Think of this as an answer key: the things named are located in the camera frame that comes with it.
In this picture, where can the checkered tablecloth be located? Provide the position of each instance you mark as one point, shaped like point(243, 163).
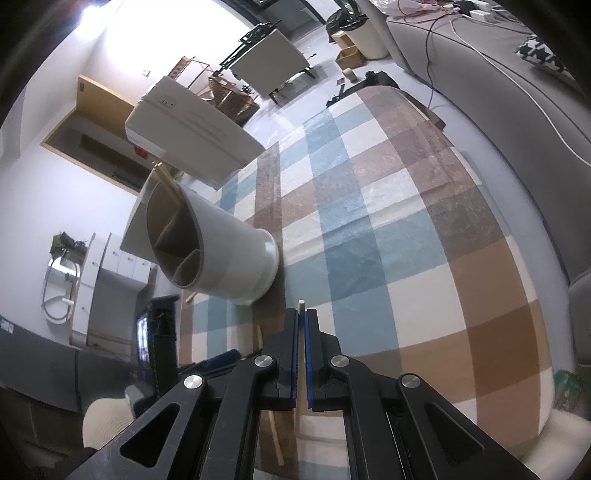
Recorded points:
point(392, 230)

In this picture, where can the wooden rack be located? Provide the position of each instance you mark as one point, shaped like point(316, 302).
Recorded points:
point(226, 97)

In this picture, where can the wooden door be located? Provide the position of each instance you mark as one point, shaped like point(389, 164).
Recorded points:
point(104, 99)

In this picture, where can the slim wooden chopstick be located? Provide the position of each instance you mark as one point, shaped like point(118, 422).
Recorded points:
point(190, 298)
point(165, 181)
point(171, 182)

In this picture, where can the round mirror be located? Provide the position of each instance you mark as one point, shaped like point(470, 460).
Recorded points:
point(46, 295)

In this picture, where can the black trash bag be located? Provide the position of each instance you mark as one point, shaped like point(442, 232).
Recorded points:
point(341, 18)

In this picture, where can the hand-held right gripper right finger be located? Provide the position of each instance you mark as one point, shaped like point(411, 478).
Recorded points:
point(313, 355)

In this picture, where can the tall white cabinet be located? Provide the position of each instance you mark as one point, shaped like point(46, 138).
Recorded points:
point(194, 134)

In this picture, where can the black tripod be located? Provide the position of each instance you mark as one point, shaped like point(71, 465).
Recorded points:
point(244, 44)

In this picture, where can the white dresser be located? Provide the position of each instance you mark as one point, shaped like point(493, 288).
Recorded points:
point(115, 277)

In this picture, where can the white power strip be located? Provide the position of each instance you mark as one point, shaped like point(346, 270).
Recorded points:
point(485, 11)

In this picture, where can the grey sofa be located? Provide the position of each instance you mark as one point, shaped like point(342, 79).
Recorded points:
point(508, 115)

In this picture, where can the white nightstand with tripod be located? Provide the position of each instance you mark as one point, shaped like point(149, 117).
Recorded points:
point(268, 64)

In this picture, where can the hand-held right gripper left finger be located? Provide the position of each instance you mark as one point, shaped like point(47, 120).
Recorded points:
point(295, 355)

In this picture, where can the black floor bag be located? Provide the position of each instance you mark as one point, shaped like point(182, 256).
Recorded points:
point(374, 81)

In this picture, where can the closed cardboard box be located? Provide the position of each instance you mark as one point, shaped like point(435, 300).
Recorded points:
point(341, 40)

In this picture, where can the open cardboard box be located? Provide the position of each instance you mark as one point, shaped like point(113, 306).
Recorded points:
point(351, 57)

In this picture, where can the white cube nightstand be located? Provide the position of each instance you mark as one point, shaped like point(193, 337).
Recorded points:
point(134, 226)

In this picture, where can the beige trash bin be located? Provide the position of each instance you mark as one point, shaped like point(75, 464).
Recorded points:
point(367, 39)

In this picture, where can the white plastic bag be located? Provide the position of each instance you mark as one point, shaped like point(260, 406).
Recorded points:
point(406, 4)

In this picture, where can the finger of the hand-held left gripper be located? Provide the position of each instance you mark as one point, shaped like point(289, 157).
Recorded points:
point(221, 360)

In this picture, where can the houndstooth pillow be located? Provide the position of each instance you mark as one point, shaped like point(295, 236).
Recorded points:
point(542, 53)

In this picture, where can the tape roll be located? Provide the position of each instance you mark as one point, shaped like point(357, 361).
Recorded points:
point(350, 74)

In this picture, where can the red wall sign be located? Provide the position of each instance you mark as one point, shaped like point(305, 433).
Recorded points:
point(141, 151)

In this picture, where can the white utensil holder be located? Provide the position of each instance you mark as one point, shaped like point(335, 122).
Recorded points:
point(231, 258)

